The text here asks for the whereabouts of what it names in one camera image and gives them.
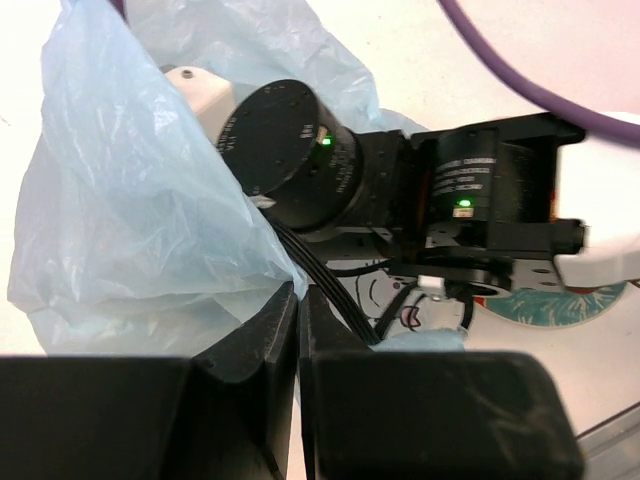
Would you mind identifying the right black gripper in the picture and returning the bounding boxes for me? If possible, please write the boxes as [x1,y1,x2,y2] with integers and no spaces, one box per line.
[216,80,415,242]

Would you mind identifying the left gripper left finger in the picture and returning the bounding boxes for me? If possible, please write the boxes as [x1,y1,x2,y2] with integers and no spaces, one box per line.
[1,284,297,479]

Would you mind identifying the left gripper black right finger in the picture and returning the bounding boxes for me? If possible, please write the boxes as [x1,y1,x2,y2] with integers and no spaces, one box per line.
[298,287,585,479]

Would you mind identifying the light blue plastic bag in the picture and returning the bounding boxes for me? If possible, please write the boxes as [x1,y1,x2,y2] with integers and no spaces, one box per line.
[7,0,466,359]

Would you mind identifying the red and teal plate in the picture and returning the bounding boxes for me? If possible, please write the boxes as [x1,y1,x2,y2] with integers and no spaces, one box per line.
[474,282,629,329]

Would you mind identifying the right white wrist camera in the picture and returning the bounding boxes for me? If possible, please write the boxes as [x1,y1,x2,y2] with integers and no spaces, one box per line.
[161,65,236,144]

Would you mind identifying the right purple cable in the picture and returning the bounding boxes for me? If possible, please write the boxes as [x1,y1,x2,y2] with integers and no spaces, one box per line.
[437,0,640,151]

